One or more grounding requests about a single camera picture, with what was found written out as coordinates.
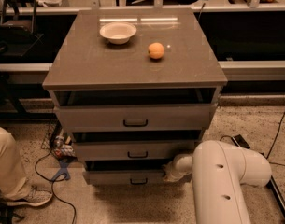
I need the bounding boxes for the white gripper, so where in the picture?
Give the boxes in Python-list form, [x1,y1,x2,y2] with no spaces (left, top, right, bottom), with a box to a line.
[163,154,192,182]

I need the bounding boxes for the grey drawer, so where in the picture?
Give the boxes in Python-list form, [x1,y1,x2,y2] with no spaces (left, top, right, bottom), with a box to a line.
[83,159,170,186]
[73,140,196,161]
[54,105,217,132]

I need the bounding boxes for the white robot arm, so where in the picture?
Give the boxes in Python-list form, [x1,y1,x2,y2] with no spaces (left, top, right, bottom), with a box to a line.
[163,140,272,224]

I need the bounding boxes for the grey drawer cabinet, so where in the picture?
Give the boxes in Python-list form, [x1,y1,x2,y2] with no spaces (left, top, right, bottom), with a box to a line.
[42,7,228,173]

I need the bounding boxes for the black phone device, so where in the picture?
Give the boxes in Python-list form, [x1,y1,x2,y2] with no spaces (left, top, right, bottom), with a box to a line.
[232,134,250,149]

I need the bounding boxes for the black bar on floor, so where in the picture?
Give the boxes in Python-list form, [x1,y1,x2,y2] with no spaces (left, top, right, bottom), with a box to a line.
[267,177,285,219]

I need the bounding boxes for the orange fruit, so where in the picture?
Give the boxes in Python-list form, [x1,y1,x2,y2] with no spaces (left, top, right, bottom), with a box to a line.
[148,43,164,60]

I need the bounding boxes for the blue clamp tool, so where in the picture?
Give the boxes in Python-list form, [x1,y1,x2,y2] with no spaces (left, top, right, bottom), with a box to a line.
[51,157,74,182]

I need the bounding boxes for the clutter beside cabinet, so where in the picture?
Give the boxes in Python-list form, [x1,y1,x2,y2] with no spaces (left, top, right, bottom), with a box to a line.
[41,121,76,159]

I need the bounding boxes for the grey sneaker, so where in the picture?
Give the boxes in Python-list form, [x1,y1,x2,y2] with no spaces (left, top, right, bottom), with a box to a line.
[5,186,53,207]

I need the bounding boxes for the white bowl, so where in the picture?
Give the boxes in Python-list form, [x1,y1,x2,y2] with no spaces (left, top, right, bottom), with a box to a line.
[100,21,136,45]

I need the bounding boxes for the person leg beige trousers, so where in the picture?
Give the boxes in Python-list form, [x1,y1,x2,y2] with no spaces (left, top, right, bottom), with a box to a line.
[0,127,31,201]

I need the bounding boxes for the office chair base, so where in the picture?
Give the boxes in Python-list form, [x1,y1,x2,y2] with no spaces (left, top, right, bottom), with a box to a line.
[0,203,24,224]

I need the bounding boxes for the black chair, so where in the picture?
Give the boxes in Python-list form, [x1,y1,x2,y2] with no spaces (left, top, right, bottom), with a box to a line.
[0,0,42,56]

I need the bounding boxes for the black floor cable right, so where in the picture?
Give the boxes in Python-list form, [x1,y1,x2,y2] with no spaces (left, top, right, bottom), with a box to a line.
[219,101,285,169]

